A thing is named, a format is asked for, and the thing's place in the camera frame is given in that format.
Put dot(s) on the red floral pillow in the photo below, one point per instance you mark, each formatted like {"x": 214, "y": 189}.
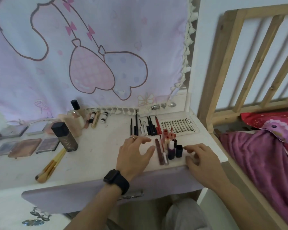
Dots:
{"x": 256, "y": 119}

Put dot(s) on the pink cartoon cloth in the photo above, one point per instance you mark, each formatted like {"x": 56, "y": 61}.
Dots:
{"x": 26, "y": 81}

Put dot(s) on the false eyelash tray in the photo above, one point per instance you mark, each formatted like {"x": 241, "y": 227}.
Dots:
{"x": 180, "y": 125}

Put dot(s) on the pink rounded compact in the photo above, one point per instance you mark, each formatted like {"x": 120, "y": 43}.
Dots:
{"x": 48, "y": 128}

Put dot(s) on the white dressing table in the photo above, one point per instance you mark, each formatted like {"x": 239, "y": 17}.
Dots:
{"x": 86, "y": 155}

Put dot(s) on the black smartwatch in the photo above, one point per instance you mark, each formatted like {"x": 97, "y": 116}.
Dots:
{"x": 116, "y": 182}

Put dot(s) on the person's left forearm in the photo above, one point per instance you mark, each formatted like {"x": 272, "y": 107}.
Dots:
{"x": 96, "y": 210}

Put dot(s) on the red applicator wand silver cap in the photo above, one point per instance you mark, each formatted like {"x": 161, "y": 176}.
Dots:
{"x": 165, "y": 160}

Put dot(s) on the short black makeup pencil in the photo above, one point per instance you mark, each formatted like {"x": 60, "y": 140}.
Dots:
{"x": 148, "y": 125}

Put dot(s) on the peach pump bottle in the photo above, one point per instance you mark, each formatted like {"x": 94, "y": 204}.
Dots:
{"x": 73, "y": 123}

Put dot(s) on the small grey square palette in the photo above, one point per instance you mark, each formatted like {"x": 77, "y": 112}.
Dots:
{"x": 37, "y": 128}

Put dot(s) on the pink concealer tube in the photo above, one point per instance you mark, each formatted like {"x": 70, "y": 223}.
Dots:
{"x": 88, "y": 120}

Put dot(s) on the brown blush palette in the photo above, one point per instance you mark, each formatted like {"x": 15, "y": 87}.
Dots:
{"x": 24, "y": 148}

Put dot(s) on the purple drawer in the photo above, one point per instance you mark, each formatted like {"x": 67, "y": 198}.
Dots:
{"x": 62, "y": 198}

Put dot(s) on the person's left hand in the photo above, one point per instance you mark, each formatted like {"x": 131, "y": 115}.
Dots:
{"x": 132, "y": 160}

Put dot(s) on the wooden bed frame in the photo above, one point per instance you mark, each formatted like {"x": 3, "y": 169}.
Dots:
{"x": 218, "y": 69}

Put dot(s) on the long black makeup pencil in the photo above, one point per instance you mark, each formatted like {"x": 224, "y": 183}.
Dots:
{"x": 136, "y": 123}

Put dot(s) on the silver oval metal fitting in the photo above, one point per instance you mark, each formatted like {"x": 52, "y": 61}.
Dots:
{"x": 172, "y": 104}
{"x": 155, "y": 107}

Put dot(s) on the person's right hand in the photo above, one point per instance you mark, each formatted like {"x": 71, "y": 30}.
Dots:
{"x": 206, "y": 170}

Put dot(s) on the purple bed sheet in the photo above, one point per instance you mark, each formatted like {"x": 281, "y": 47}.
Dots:
{"x": 254, "y": 165}

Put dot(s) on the small pale tube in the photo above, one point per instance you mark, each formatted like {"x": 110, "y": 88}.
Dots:
{"x": 92, "y": 117}

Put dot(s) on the beige tube black cap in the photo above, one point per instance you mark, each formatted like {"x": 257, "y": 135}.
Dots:
{"x": 167, "y": 143}

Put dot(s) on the blue shiny cabinet sticker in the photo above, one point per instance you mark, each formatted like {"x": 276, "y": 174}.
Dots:
{"x": 33, "y": 222}

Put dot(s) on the red makeup pencil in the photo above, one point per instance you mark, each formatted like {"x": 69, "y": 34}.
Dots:
{"x": 157, "y": 123}

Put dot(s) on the silver square palette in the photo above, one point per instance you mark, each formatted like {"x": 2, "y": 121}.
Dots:
{"x": 6, "y": 148}

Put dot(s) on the navy cosmetic tube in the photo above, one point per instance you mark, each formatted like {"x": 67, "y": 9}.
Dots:
{"x": 171, "y": 153}

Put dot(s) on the red pencil cap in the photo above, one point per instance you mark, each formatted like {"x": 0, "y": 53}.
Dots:
{"x": 159, "y": 130}

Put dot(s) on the foundation bottle black cap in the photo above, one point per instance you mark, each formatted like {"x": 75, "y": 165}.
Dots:
{"x": 75, "y": 104}

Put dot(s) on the person's right forearm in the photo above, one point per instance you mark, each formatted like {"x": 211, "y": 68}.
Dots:
{"x": 244, "y": 208}

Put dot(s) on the dark square foundation bottle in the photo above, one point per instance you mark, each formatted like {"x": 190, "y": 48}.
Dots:
{"x": 66, "y": 140}

